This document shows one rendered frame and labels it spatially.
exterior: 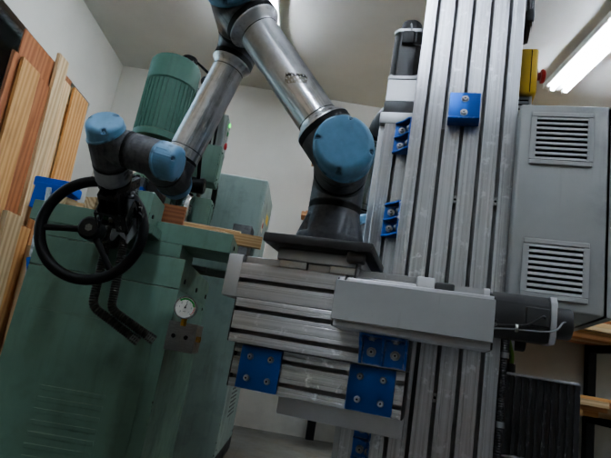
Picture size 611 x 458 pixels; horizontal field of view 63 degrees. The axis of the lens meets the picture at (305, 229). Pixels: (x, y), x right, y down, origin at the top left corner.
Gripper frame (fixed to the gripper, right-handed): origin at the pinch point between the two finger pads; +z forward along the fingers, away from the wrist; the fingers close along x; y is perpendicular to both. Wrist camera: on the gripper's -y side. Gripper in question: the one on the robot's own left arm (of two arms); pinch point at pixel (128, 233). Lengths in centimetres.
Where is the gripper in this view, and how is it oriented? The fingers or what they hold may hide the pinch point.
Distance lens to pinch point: 131.3
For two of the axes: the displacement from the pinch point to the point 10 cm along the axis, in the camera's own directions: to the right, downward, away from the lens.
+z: -1.4, 6.8, 7.2
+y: -1.1, 7.1, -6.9
